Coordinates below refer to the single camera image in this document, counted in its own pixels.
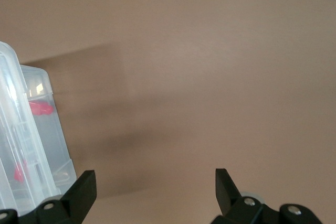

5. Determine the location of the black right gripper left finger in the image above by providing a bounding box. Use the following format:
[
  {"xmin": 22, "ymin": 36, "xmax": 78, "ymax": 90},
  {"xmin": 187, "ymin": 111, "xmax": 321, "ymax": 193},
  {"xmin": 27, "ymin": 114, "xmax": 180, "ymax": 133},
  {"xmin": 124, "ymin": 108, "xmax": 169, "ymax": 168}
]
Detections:
[{"xmin": 0, "ymin": 170, "xmax": 98, "ymax": 224}]

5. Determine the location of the clear plastic box lid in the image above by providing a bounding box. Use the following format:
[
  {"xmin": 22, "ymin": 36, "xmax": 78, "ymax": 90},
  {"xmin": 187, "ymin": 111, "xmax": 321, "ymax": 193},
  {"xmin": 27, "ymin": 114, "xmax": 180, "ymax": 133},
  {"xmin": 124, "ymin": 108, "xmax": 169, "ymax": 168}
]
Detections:
[{"xmin": 0, "ymin": 41, "xmax": 58, "ymax": 210}]

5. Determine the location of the red block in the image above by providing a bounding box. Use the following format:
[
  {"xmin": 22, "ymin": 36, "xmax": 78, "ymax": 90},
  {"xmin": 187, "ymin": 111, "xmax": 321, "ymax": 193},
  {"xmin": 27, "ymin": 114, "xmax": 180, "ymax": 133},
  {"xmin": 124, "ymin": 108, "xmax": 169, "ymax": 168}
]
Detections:
[
  {"xmin": 28, "ymin": 100, "xmax": 54, "ymax": 117},
  {"xmin": 13, "ymin": 159, "xmax": 28, "ymax": 184}
]

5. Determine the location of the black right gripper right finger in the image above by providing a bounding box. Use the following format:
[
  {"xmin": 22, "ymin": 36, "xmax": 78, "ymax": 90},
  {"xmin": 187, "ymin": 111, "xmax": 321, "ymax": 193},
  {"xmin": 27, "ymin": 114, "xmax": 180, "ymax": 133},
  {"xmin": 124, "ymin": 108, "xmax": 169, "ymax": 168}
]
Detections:
[{"xmin": 209, "ymin": 168, "xmax": 324, "ymax": 224}]

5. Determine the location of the clear plastic storage box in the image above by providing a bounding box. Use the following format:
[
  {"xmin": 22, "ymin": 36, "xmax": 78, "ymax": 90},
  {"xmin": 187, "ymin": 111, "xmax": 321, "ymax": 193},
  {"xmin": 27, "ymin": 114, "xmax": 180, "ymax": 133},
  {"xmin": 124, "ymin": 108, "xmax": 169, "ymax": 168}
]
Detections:
[{"xmin": 20, "ymin": 63, "xmax": 78, "ymax": 199}]

